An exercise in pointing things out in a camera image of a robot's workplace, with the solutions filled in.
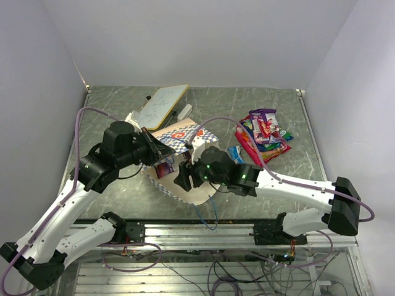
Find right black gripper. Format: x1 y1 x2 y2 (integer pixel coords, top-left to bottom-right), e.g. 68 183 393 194
174 148 228 191

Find red snack pack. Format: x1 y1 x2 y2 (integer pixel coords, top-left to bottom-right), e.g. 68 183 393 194
259 112 280 138

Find white marker eraser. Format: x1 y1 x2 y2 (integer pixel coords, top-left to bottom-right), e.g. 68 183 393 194
177 104 192 121

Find aluminium frame rail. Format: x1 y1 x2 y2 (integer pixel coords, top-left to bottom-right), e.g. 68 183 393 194
67 221 356 250

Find blue white snack pack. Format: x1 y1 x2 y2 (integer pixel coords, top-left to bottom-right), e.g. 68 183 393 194
227 146 245 164

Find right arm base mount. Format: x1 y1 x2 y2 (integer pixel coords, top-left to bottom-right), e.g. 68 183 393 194
249 220 307 245

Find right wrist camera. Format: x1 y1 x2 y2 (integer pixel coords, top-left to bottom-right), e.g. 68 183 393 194
189 137 206 165

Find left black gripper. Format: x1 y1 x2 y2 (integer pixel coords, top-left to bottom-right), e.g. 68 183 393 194
116 126 175 168

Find blue checkered paper bag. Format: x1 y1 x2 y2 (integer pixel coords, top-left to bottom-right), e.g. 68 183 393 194
143 118 215 205

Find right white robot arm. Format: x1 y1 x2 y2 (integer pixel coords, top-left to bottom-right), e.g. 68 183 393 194
173 147 361 244

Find blue snack bag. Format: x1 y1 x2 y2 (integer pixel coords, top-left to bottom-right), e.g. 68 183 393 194
240 119 280 152

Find black marker pen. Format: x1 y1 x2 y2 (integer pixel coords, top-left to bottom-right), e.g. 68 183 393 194
164 110 177 128

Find pink snack bag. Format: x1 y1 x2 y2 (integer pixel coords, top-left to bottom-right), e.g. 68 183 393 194
235 117 293 166

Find purple snack pack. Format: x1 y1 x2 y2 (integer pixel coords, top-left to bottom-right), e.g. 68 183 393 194
155 162 177 179
249 109 277 133

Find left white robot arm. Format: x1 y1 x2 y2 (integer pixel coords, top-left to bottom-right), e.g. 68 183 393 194
1 121 175 290

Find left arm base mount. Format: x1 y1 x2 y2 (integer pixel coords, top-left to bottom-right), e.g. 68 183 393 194
108 222 145 245

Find loose cables under table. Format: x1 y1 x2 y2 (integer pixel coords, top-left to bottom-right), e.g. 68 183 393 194
101 243 340 296

